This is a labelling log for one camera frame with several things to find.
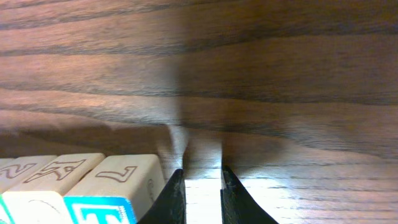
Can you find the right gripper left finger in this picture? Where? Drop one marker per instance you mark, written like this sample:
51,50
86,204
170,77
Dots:
170,205

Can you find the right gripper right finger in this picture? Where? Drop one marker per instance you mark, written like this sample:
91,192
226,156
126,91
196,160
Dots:
237,205

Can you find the blue T block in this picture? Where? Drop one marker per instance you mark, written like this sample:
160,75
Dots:
121,189

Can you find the yellow O block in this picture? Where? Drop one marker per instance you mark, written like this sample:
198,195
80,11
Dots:
78,166
4,161

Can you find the green B block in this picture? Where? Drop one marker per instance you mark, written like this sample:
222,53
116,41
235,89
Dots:
15,171

